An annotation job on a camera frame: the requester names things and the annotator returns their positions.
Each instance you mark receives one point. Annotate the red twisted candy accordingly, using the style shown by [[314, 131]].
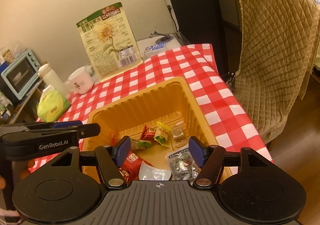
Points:
[[148, 133]]

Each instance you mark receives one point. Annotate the right quilted beige chair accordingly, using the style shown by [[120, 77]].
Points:
[[279, 46]]

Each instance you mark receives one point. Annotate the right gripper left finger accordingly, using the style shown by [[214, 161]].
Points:
[[69, 188]]

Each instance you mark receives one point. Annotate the green tissue box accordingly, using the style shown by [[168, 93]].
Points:
[[52, 104]]

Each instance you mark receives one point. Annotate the blue gum pack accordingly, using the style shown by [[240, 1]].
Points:
[[154, 49]]

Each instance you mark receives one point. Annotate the white thermos bottle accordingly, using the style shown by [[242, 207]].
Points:
[[50, 77]]

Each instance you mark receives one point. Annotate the red clear brown candy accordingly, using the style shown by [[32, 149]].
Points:
[[177, 134]]

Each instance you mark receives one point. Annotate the wooden shelf unit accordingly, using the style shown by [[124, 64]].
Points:
[[26, 110]]

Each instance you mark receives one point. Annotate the orange plastic tray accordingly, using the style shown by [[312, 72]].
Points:
[[170, 102]]

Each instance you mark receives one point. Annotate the silver green snack bag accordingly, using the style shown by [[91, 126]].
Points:
[[149, 173]]

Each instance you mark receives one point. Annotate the black mini fridge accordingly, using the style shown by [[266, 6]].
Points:
[[200, 21]]

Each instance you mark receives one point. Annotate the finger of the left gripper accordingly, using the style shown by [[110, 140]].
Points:
[[87, 130], [19, 127]]

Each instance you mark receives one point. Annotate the mint toaster oven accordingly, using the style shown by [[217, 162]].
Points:
[[21, 74]]

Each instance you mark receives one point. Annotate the large red snack packet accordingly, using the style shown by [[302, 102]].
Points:
[[131, 166]]

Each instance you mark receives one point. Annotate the clear dark snack packet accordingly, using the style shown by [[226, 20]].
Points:
[[182, 165]]

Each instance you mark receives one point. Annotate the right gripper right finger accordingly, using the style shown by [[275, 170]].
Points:
[[246, 185]]

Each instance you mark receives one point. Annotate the white mug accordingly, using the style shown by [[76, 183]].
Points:
[[79, 81]]

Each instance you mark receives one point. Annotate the left hand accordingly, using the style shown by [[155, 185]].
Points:
[[14, 171]]

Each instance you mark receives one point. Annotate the sunflower seed bag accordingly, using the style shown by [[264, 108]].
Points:
[[109, 41]]

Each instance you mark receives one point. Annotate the yellow green candy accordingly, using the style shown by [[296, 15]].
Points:
[[162, 134]]

